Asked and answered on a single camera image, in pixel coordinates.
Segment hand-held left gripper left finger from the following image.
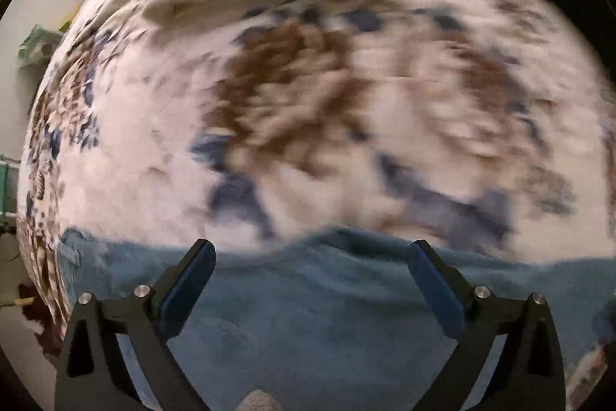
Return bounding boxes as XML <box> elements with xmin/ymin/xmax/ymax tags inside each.
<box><xmin>54</xmin><ymin>238</ymin><xmax>217</xmax><ymax>411</ymax></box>

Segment green metal rack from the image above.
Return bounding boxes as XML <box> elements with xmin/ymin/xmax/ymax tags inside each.
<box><xmin>0</xmin><ymin>155</ymin><xmax>21</xmax><ymax>219</ymax></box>

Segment blue denim pants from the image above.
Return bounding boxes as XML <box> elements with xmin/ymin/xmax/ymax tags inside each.
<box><xmin>58</xmin><ymin>225</ymin><xmax>616</xmax><ymax>411</ymax></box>

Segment green plastic bag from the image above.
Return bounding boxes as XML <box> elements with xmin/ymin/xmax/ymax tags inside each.
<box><xmin>18</xmin><ymin>25</ymin><xmax>65</xmax><ymax>66</ymax></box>

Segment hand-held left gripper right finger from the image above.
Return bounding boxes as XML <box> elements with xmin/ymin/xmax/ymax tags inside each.
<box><xmin>407</xmin><ymin>240</ymin><xmax>567</xmax><ymax>411</ymax></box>

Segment floral printed blanket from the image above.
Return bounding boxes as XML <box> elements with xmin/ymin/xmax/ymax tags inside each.
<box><xmin>17</xmin><ymin>0</ymin><xmax>616</xmax><ymax>411</ymax></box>

